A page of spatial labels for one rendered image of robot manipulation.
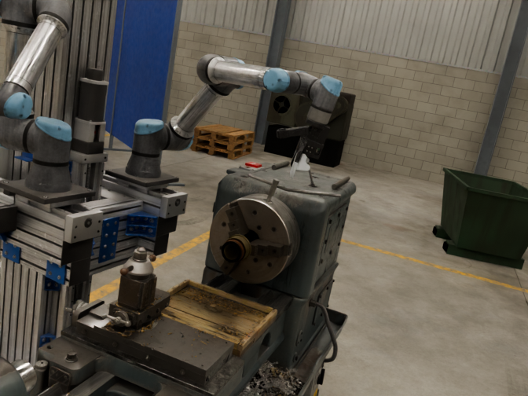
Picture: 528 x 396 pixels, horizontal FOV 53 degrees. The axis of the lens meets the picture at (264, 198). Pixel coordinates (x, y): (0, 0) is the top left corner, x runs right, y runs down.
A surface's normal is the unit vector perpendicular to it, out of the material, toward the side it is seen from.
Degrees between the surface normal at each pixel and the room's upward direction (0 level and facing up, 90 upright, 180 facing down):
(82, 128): 90
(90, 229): 90
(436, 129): 90
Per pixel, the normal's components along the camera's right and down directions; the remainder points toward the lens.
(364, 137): -0.33, 0.17
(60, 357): 0.18, -0.96
